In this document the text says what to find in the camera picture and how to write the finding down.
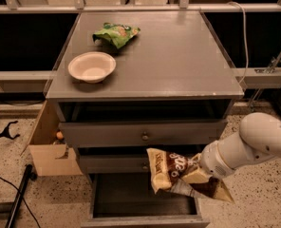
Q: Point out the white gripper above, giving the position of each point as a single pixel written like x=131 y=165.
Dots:
x=213 y=160

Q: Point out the brown chip bag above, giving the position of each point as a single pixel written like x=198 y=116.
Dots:
x=166 y=170

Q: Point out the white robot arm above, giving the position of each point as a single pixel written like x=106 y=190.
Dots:
x=257 y=140

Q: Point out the grey top drawer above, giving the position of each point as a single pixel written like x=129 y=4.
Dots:
x=118 y=134

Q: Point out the grey drawer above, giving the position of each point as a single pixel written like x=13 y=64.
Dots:
x=118 y=134
x=108 y=164
x=128 y=201

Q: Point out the grey bottom drawer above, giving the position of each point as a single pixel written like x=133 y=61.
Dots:
x=128 y=201

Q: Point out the grey middle drawer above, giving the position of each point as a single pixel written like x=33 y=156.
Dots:
x=108 y=164

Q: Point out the grey drawer cabinet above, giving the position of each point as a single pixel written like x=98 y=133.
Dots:
x=109 y=106

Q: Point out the green chip bag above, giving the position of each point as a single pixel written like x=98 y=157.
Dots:
x=117 y=35

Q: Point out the orange ball in box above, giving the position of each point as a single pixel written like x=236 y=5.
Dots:
x=59 y=135

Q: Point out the white bowl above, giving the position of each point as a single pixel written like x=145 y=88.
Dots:
x=92 y=67

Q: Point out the cardboard box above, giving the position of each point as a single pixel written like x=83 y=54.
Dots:
x=50 y=156

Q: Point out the black pole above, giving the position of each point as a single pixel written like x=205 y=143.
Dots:
x=28 y=173

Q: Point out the black clamp tool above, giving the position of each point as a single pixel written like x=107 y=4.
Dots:
x=5 y=133

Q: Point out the metal railing frame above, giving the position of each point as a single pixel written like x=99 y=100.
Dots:
x=140 y=3

